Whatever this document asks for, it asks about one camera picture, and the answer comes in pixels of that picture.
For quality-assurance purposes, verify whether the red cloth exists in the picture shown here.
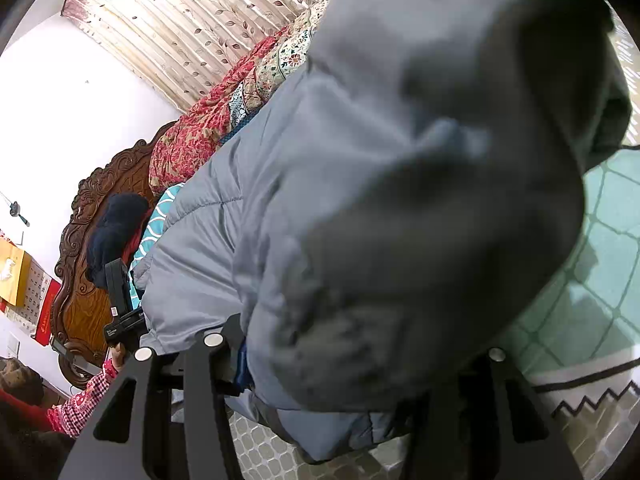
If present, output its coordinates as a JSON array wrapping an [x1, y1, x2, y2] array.
[[120, 210, 153, 266]]

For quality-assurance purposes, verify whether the grey puffer jacket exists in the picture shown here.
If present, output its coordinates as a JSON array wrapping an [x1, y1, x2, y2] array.
[[131, 0, 633, 463]]

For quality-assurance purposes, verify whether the person's clothed body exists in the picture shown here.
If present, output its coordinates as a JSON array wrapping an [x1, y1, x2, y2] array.
[[0, 387, 76, 480]]

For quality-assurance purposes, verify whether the yellow paper bag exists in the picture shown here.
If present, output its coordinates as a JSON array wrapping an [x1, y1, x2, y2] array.
[[0, 237, 32, 308]]

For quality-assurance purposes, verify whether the carved wooden headboard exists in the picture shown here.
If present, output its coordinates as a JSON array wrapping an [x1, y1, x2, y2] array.
[[50, 120, 181, 391]]

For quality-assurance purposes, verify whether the teal circle pattern pillow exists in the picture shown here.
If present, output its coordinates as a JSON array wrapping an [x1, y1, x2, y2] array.
[[129, 182, 186, 301]]

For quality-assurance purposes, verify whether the navy blue cloth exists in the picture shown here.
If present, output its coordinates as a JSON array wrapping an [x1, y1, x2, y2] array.
[[85, 192, 151, 286]]

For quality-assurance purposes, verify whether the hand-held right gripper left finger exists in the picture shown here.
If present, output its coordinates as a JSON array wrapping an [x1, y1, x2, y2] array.
[[57, 314, 249, 480]]

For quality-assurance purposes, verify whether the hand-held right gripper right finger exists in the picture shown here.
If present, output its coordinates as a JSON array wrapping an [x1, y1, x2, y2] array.
[[407, 347, 583, 480]]

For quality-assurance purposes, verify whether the person's left forearm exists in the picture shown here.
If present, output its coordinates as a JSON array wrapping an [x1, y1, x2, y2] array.
[[47, 360, 123, 438]]

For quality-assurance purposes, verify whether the black wall hook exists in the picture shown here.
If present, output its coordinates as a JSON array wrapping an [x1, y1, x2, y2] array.
[[0, 192, 31, 228]]

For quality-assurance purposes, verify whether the leaf print striped curtain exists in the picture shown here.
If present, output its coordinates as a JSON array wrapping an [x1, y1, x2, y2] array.
[[60, 0, 361, 111]]

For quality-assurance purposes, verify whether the red floral patchwork quilt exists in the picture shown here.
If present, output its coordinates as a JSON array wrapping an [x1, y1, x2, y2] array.
[[149, 0, 331, 196]]

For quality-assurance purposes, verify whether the wall calendar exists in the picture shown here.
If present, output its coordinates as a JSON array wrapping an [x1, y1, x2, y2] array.
[[0, 265, 63, 346]]

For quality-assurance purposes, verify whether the patterned teal beige bed sheet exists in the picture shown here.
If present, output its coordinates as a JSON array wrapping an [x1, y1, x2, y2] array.
[[170, 145, 640, 480]]

